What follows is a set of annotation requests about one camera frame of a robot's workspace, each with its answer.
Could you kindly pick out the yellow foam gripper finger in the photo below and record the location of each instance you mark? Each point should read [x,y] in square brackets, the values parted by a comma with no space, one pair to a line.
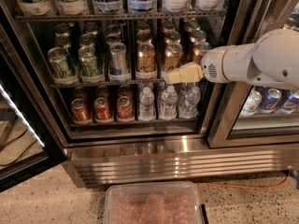
[187,73]

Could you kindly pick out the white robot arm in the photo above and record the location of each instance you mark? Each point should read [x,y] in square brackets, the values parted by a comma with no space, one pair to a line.
[271,61]

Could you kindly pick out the second row right gold can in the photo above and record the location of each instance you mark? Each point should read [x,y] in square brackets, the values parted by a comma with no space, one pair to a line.
[197,35]

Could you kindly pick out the second row gold can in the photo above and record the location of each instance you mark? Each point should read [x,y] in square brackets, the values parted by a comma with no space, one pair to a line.
[171,37]
[197,35]
[143,37]

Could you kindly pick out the second row left gold can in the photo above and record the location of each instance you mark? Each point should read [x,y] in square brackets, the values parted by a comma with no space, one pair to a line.
[143,37]

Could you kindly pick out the closed glass fridge door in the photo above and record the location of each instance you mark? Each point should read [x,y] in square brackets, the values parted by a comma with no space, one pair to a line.
[238,121]

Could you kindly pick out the front silver blue can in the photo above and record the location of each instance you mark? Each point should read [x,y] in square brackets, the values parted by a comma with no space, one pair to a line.
[119,69]

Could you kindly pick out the front right red can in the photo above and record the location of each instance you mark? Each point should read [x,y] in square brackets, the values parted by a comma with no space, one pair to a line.
[125,109]

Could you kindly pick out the red can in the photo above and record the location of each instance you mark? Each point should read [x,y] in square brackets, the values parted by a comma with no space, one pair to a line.
[102,110]
[125,109]
[81,113]

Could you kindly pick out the blue pepsi can right fridge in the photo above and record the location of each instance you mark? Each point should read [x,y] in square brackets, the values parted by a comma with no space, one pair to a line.
[270,98]

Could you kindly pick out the second row silver can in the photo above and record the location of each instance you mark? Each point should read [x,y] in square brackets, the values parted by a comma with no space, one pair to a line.
[113,38]

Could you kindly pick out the stainless steel fridge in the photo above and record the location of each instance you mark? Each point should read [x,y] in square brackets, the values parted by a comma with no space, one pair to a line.
[123,91]

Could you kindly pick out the front middle red can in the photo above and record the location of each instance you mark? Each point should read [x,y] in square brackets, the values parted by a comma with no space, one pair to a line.
[102,110]

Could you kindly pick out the second row green can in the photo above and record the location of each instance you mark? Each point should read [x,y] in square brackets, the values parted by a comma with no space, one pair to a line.
[87,40]
[62,41]

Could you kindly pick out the front left red can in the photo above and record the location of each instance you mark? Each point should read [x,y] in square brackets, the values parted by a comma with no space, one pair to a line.
[81,113]

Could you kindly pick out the front left green can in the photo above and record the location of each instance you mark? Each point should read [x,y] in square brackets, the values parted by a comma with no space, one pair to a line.
[62,69]

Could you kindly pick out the second row left green can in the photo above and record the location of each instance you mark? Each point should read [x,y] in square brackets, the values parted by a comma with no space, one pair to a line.
[62,41]

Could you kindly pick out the open fridge door left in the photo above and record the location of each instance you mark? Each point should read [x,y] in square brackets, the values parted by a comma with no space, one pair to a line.
[42,153]

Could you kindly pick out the right water bottle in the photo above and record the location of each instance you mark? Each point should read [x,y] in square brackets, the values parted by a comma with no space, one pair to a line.
[188,109]

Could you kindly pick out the water bottle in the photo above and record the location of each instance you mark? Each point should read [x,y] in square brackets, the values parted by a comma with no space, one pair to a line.
[188,109]
[168,104]
[146,105]

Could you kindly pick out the middle water bottle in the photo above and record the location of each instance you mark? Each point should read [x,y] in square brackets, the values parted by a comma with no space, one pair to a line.
[168,104]

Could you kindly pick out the left water bottle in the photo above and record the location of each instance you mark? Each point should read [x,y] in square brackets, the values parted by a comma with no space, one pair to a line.
[146,105]

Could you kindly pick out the clear plastic bin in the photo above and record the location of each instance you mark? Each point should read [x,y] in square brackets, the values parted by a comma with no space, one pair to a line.
[154,203]

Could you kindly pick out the middle wire shelf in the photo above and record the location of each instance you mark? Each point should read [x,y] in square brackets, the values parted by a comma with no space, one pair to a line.
[106,83]

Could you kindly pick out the wire shelf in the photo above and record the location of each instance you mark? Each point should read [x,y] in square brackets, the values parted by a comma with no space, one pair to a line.
[124,16]
[106,83]

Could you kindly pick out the upper wire shelf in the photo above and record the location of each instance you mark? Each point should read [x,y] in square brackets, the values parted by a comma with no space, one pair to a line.
[124,16]

